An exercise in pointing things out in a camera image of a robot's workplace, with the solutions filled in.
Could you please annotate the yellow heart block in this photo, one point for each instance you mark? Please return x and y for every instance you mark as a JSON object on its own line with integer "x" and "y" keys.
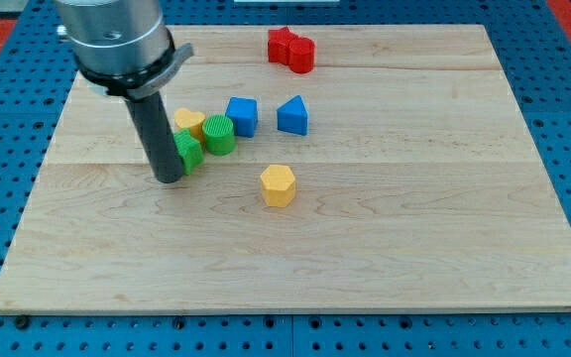
{"x": 192, "y": 121}

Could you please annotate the red star block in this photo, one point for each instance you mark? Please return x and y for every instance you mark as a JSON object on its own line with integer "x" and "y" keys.
{"x": 278, "y": 44}

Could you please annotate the green circle block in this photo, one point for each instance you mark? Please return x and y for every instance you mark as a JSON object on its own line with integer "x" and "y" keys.
{"x": 219, "y": 135}

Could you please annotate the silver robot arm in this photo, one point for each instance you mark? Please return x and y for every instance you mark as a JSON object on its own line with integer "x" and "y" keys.
{"x": 126, "y": 48}

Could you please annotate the yellow hexagon block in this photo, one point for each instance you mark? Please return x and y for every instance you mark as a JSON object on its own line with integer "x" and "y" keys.
{"x": 278, "y": 185}

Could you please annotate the blue cube block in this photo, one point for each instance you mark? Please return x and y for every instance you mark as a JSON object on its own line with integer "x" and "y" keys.
{"x": 244, "y": 114}

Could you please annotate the red circle block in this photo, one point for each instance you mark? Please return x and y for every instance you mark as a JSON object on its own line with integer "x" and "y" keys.
{"x": 301, "y": 57}

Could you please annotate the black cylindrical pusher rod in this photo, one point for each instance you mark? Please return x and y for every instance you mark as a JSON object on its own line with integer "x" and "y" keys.
{"x": 154, "y": 130}

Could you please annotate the green star block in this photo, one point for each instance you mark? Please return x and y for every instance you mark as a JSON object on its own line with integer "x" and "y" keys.
{"x": 189, "y": 150}

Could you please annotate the wooden board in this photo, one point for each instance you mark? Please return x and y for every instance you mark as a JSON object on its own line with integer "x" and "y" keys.
{"x": 418, "y": 190}

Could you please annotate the blue triangle block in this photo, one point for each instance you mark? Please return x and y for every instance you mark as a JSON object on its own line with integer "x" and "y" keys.
{"x": 293, "y": 117}

